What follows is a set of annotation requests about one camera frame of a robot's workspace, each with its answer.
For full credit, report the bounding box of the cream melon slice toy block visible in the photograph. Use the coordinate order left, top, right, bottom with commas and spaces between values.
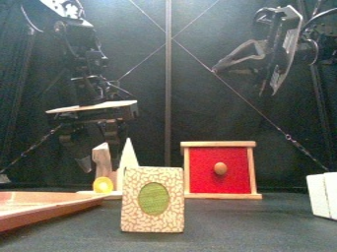
121, 165, 188, 234

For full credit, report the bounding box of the wooden tray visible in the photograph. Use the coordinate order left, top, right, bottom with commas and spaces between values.
0, 190, 113, 232

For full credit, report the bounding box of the white box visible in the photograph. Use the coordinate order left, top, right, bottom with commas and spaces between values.
305, 171, 337, 221

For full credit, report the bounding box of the yellow round toy slice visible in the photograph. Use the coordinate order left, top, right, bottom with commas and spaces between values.
93, 176, 116, 194

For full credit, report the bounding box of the brown round drawer knob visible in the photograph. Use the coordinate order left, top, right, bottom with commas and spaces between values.
213, 161, 229, 176

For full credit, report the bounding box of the grey vertical frame pole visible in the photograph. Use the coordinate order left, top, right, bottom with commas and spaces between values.
164, 0, 174, 167

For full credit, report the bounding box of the steel diagonal brace cable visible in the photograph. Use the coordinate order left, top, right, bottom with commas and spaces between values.
128, 0, 332, 172
0, 0, 221, 175

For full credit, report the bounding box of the white toy knife block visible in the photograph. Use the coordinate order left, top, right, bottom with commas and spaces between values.
91, 137, 141, 193

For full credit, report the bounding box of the red wooden drawer box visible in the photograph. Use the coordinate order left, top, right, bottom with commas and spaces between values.
180, 140, 264, 201

